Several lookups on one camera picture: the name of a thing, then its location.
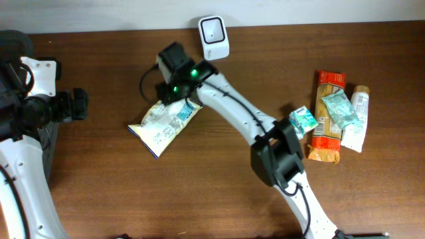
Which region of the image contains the dark grey perforated basket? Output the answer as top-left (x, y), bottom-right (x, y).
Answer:
top-left (0, 29), bottom-right (62, 183)

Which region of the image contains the white barcode scanner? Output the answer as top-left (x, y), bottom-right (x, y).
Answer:
top-left (198, 16), bottom-right (230, 61)

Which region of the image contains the white tube with tan cap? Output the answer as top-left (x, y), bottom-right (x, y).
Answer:
top-left (341, 86), bottom-right (370, 153)

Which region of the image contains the cream snack bag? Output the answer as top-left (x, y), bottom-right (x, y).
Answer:
top-left (127, 100), bottom-right (202, 159)

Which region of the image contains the orange spaghetti packet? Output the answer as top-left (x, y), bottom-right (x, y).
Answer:
top-left (307, 70), bottom-right (346, 163)

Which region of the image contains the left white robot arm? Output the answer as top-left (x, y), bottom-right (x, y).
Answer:
top-left (1, 56), bottom-right (88, 238)

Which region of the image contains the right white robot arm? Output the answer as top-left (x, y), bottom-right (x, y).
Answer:
top-left (155, 42), bottom-right (344, 238)

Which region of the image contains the small teal tissue pack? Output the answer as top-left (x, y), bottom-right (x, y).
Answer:
top-left (294, 127), bottom-right (304, 140)
top-left (289, 106), bottom-right (318, 135)

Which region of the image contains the teal wipes packet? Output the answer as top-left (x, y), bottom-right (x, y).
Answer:
top-left (321, 90), bottom-right (363, 129)

